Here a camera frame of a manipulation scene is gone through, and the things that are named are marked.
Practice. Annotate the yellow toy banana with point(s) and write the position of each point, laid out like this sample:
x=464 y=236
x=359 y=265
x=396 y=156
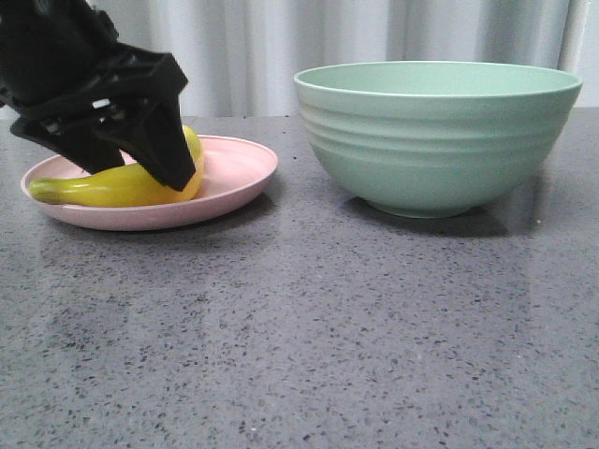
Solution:
x=121 y=187

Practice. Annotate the white pleated curtain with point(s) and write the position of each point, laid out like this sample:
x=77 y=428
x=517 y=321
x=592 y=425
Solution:
x=240 y=57

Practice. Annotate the green ribbed plastic bowl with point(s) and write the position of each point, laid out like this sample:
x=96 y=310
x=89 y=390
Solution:
x=432 y=139

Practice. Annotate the pink plastic plate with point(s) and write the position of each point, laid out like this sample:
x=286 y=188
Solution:
x=236 y=171

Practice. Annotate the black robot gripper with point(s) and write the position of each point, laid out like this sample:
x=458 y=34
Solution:
x=59 y=56

